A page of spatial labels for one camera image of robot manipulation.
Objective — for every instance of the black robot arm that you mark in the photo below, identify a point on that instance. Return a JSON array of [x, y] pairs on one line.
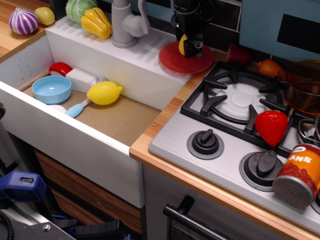
[[206, 8]]

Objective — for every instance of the white salt shaker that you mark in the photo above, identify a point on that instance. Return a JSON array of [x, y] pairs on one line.
[[82, 81]]

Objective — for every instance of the red white toy mushroom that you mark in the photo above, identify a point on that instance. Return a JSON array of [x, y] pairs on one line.
[[59, 69]]

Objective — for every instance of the black stove grate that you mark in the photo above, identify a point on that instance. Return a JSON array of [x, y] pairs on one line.
[[230, 98]]

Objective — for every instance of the yellow toy lemon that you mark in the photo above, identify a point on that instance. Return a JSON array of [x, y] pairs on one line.
[[104, 93]]

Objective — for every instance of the white toy sink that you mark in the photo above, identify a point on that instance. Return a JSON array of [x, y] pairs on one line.
[[96, 143]]

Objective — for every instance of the green toy cabbage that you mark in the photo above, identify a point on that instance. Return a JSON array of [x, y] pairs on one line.
[[75, 9]]

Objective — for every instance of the black oven handle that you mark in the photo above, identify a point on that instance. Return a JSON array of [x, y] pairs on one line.
[[180, 216]]

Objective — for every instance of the red plastic plate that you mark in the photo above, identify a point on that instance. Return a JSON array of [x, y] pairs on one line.
[[172, 59]]

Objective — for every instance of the yellow toy corn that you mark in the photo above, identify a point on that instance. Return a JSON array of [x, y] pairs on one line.
[[181, 47]]

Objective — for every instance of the yellow toy bell pepper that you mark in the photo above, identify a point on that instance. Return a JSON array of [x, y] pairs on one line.
[[96, 22]]

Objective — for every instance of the purple striped toy onion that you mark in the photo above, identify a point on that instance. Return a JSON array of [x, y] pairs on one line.
[[23, 22]]

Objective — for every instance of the right black stove knob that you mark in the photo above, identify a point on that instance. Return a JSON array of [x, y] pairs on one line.
[[260, 169]]

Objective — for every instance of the dark red toy fruit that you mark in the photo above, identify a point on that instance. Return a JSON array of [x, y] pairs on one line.
[[237, 54]]

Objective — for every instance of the red toy strawberry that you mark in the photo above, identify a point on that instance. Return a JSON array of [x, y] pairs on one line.
[[271, 126]]

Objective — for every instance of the orange toy fruit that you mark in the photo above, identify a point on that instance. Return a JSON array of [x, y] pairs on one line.
[[269, 68]]

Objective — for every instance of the grey toy faucet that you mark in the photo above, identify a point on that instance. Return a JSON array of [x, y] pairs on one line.
[[127, 27]]

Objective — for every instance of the orange transparent pot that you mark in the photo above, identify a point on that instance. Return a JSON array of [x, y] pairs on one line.
[[302, 86]]

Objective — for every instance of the grey stove top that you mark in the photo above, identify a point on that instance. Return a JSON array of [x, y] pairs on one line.
[[171, 144]]

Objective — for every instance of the yellow green toy potato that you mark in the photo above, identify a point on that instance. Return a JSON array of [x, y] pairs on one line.
[[45, 15]]

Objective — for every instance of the orange beans can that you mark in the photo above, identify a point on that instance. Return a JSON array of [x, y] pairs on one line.
[[298, 182]]

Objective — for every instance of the light blue bowl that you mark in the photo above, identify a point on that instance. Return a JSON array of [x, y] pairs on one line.
[[52, 90]]

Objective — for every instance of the left black stove knob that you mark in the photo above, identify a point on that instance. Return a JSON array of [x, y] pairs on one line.
[[205, 145]]

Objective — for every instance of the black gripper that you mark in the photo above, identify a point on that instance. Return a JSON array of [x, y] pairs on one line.
[[192, 25]]

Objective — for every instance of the black stove knob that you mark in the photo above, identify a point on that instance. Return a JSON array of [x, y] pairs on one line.
[[205, 145], [260, 169]]

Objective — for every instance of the light blue spoon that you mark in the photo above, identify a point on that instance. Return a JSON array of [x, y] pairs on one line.
[[77, 109]]

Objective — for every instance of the blue clamp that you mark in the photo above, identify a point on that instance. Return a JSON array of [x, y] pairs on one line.
[[22, 186]]

